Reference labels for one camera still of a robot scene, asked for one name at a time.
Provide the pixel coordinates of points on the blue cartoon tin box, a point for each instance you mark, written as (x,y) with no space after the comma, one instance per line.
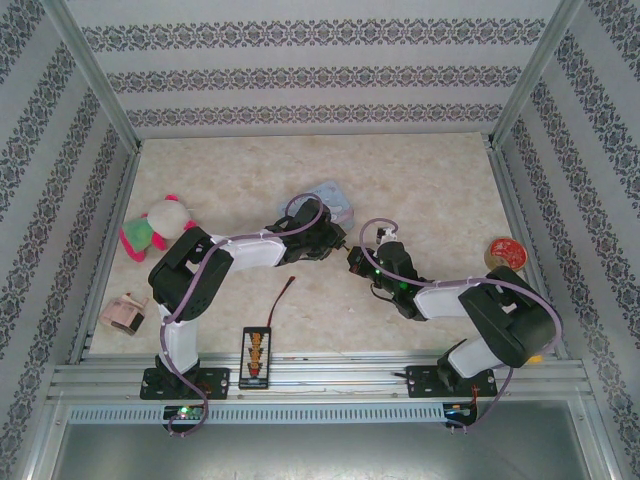
(340,200)

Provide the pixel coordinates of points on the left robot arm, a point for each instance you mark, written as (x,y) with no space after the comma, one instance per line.
(180,280)

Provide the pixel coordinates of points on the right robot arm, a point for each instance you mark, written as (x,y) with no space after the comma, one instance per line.
(505,320)

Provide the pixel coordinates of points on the black charger board orange labels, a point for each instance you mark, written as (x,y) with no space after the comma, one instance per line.
(255,357)

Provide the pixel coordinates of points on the pink green plush toy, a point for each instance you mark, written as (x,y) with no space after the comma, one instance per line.
(167,220)

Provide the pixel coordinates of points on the small circuit board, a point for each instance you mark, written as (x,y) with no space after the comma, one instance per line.
(460,412)
(185,412)

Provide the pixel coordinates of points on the yellow block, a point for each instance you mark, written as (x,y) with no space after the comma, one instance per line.
(536,359)

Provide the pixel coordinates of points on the grey metal sheet panel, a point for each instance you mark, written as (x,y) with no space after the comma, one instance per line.
(320,452)

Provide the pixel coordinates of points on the small pink carton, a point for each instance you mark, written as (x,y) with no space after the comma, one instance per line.
(122,315)

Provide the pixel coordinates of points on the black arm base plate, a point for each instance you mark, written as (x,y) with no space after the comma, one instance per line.
(422,381)
(215,382)

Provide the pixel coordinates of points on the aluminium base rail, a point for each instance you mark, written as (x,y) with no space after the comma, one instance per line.
(325,375)

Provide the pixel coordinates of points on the aluminium side rail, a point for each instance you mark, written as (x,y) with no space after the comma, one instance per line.
(107,250)
(525,225)

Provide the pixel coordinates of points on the aluminium frame post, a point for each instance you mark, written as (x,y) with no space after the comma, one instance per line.
(537,75)
(95,75)

